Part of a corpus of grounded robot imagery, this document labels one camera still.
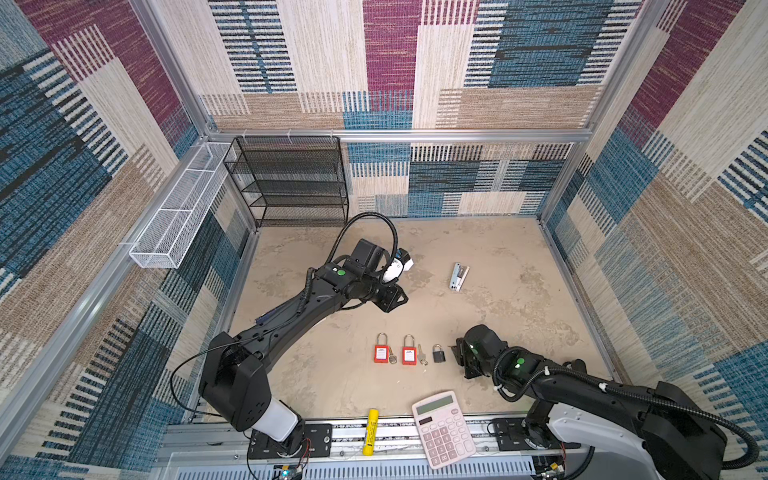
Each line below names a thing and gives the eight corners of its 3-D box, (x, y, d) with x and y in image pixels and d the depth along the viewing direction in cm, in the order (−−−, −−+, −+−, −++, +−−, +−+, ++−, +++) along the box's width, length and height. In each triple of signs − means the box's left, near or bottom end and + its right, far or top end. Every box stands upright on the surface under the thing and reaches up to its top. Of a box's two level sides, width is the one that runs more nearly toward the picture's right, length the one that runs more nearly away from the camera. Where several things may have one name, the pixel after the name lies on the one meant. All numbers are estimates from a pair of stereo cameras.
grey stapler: (448, 289, 102) (449, 285, 100) (454, 266, 108) (455, 261, 106) (463, 293, 101) (464, 289, 99) (468, 269, 107) (469, 265, 105)
